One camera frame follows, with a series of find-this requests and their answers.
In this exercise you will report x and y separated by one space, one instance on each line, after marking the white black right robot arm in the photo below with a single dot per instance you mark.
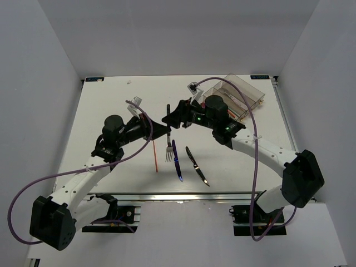
300 173

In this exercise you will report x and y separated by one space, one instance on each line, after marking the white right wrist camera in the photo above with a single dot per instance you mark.
196 91

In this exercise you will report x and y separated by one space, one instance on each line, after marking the blue label sticker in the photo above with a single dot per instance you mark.
94 79
259 77

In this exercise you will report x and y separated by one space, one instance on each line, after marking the black silver chopstick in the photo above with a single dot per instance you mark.
233 98

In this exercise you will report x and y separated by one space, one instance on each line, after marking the iridescent purple knife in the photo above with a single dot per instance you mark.
176 161

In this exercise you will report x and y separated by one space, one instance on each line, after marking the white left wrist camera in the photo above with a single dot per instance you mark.
133 106

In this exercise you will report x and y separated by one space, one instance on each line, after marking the pink handled fork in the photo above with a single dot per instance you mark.
169 148

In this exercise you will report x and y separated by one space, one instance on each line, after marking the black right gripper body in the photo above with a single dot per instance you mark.
194 115

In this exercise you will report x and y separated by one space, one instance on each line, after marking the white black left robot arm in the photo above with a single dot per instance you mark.
56 219

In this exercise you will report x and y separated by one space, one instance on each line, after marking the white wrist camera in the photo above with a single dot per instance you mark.
133 106
196 91

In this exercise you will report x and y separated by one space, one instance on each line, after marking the blue label sticker left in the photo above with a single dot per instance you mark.
94 79

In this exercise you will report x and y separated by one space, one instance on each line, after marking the orange chopstick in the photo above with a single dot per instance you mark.
155 156
231 113

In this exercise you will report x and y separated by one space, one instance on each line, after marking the clear divided utensil organizer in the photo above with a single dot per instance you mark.
253 96

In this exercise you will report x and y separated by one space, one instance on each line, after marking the blue label sticker right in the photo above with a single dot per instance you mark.
259 77

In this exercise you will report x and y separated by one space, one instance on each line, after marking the black handled knife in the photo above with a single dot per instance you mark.
196 167

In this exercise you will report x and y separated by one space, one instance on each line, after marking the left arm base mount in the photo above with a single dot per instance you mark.
121 218

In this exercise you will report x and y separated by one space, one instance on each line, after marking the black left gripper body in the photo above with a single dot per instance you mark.
137 130

